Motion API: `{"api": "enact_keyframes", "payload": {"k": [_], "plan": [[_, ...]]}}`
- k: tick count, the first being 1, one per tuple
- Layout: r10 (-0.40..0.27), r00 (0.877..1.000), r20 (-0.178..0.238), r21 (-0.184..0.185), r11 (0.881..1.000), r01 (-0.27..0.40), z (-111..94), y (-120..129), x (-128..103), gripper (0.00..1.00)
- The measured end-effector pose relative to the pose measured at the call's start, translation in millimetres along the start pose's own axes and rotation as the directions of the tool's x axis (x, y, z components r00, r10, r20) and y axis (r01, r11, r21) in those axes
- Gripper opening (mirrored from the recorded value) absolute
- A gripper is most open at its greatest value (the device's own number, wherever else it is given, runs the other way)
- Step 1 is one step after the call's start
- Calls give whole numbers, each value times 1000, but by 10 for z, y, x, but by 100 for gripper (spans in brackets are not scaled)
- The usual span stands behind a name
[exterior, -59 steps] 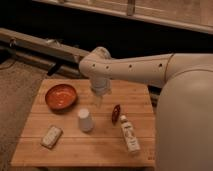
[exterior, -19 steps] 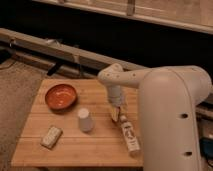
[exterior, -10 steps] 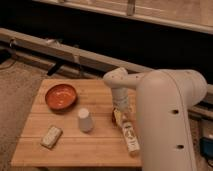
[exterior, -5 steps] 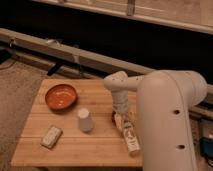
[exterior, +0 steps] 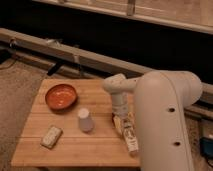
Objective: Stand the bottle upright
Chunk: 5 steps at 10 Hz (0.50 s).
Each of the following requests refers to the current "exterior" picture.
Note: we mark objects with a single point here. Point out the white labelled bottle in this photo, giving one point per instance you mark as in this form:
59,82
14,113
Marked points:
129,137

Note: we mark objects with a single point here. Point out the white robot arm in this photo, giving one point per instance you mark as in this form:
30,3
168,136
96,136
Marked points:
159,100

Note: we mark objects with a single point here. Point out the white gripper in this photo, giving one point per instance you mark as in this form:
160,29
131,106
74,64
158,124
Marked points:
121,109

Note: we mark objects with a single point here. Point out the white paper cup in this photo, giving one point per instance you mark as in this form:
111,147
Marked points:
85,121

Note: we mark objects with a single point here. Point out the blue box on floor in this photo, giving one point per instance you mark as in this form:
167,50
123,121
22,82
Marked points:
206,147

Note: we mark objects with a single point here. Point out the orange bowl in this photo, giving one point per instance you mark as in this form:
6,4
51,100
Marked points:
61,96

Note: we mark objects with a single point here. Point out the wooden table board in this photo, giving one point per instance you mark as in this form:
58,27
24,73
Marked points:
102,147

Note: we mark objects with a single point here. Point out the black clamp handle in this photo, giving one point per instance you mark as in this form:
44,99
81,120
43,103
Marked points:
54,69

